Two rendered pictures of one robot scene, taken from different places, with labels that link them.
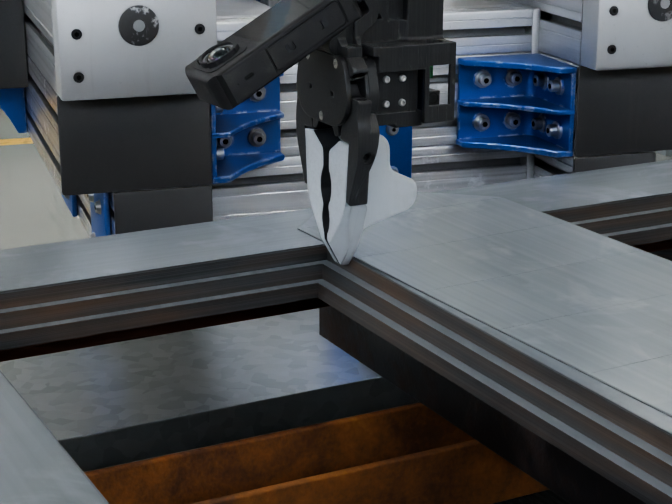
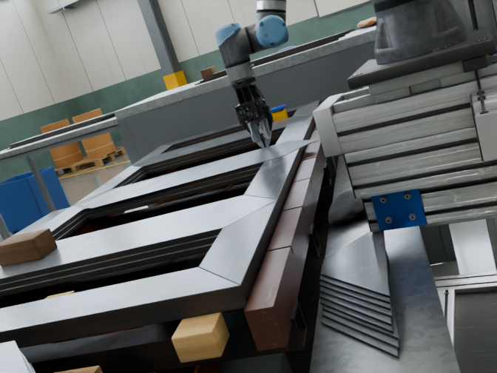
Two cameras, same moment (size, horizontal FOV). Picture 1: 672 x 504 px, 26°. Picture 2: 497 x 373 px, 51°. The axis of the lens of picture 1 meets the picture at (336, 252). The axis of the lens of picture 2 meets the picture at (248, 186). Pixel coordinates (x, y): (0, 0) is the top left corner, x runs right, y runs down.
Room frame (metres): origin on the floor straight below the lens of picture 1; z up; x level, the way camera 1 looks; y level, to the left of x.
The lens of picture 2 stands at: (1.93, -1.14, 1.13)
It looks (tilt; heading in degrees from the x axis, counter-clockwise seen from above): 14 degrees down; 134
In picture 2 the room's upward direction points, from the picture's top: 18 degrees counter-clockwise
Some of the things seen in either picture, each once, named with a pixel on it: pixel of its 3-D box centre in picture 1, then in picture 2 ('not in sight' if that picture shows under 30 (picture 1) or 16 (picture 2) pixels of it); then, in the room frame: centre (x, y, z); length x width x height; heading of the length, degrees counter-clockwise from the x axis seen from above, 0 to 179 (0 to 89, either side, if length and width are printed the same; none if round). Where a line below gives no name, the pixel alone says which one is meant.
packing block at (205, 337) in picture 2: not in sight; (201, 337); (1.40, -0.77, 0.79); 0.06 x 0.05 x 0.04; 28
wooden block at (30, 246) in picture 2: not in sight; (25, 247); (0.77, -0.69, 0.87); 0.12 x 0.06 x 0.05; 22
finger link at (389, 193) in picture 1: (376, 199); (255, 137); (0.94, -0.03, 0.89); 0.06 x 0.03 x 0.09; 117
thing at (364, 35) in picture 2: not in sight; (259, 67); (0.34, 0.83, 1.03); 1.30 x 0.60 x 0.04; 28
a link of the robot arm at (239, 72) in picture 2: not in sight; (241, 72); (0.95, -0.02, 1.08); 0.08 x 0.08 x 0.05
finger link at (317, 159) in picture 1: (354, 189); (265, 134); (0.96, -0.01, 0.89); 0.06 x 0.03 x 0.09; 117
